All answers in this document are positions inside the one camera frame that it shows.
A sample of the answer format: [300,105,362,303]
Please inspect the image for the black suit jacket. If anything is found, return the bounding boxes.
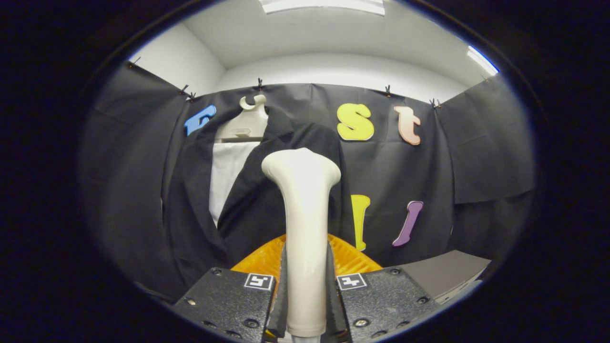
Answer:
[162,107,356,298]

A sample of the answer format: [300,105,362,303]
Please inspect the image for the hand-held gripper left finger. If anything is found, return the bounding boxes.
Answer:
[173,233,289,343]

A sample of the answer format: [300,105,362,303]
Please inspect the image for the black backdrop cloth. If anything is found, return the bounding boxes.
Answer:
[81,60,537,305]

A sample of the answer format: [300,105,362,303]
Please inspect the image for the white clothes hanger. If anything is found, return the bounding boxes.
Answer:
[214,94,269,143]

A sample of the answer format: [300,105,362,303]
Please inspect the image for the wide ceiling light panel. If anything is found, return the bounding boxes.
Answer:
[260,0,386,16]

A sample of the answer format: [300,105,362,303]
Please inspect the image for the grey cabinet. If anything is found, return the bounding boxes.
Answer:
[396,250,492,305]

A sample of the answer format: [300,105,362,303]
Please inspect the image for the white garment steamer head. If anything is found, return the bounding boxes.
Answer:
[261,148,342,338]

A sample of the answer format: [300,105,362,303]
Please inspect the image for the narrow ceiling light panel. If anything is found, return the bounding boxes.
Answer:
[466,45,499,77]

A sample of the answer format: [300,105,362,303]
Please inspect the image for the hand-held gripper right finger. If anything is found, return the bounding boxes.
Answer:
[326,233,438,343]

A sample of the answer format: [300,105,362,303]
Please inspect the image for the white shirt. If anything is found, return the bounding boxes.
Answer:
[209,141,262,227]

